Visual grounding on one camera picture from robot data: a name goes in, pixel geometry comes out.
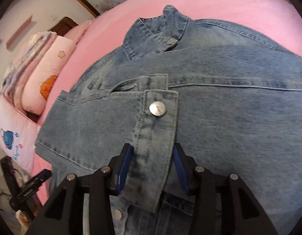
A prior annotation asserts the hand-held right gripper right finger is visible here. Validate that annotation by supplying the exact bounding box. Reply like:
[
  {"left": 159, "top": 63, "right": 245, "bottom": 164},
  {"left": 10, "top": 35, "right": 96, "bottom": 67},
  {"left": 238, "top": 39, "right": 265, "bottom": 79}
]
[{"left": 172, "top": 142, "right": 279, "bottom": 235}]

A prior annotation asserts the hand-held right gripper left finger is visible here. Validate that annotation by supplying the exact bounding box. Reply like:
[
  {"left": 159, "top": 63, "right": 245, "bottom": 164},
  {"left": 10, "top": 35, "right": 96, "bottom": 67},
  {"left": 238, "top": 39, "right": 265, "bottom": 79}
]
[{"left": 26, "top": 143, "right": 135, "bottom": 235}]

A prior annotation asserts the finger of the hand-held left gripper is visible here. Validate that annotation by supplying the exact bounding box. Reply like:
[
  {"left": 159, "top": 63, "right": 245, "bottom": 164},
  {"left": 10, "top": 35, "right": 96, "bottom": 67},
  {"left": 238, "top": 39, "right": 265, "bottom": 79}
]
[{"left": 29, "top": 168, "right": 52, "bottom": 190}]

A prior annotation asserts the blue denim jacket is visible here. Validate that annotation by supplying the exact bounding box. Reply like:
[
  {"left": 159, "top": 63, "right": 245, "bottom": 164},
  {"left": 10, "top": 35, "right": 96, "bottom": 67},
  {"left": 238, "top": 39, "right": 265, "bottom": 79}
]
[{"left": 35, "top": 5, "right": 302, "bottom": 235}]

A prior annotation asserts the person's left hand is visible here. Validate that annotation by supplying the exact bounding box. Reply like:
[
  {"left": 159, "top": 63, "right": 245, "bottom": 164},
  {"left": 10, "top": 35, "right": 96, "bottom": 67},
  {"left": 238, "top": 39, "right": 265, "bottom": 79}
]
[{"left": 15, "top": 211, "right": 32, "bottom": 228}]

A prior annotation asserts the white crumpled cloth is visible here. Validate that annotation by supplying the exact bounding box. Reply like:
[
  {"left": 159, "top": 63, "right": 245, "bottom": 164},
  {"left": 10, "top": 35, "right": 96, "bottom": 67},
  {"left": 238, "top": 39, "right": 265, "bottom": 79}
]
[{"left": 0, "top": 173, "right": 18, "bottom": 202}]

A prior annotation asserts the white printed pillow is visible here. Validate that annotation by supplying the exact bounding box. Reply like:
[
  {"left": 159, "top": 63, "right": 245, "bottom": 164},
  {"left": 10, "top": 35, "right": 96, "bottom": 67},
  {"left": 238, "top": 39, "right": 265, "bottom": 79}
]
[{"left": 0, "top": 95, "right": 41, "bottom": 174}]

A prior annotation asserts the pink cartoon pillow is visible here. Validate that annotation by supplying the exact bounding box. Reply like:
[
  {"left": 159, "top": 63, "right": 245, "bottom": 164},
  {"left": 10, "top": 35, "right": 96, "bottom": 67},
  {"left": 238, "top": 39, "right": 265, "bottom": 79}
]
[{"left": 21, "top": 35, "right": 75, "bottom": 115}]

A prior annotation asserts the folded pastel quilt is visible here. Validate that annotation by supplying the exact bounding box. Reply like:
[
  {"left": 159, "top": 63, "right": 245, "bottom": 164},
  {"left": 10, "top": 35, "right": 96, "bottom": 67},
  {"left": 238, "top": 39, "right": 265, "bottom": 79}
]
[{"left": 0, "top": 31, "right": 58, "bottom": 98}]

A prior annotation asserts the pink frilled pillow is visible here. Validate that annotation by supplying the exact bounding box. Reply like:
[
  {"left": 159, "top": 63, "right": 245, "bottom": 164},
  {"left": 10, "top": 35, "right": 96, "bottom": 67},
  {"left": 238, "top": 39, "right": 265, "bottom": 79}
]
[{"left": 68, "top": 21, "right": 93, "bottom": 42}]

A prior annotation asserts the dark wooden headboard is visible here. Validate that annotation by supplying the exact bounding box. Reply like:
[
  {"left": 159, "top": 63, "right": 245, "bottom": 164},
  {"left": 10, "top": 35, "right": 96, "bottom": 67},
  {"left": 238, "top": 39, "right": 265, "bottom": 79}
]
[{"left": 48, "top": 17, "right": 79, "bottom": 38}]

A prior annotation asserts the wooden wall shelf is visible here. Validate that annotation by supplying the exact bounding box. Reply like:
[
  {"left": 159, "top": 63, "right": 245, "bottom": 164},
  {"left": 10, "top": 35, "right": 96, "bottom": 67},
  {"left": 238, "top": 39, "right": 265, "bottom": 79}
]
[{"left": 6, "top": 15, "right": 34, "bottom": 52}]

